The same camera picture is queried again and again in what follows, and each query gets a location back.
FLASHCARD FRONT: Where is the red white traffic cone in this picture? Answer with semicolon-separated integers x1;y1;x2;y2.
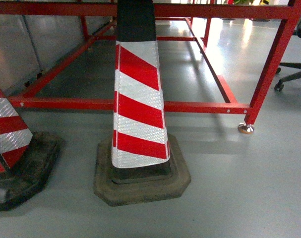
94;0;191;206

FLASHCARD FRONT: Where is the black office chair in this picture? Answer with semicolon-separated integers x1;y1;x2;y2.
274;14;301;92

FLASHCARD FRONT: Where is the red metal frame table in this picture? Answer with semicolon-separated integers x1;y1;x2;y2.
0;0;301;133

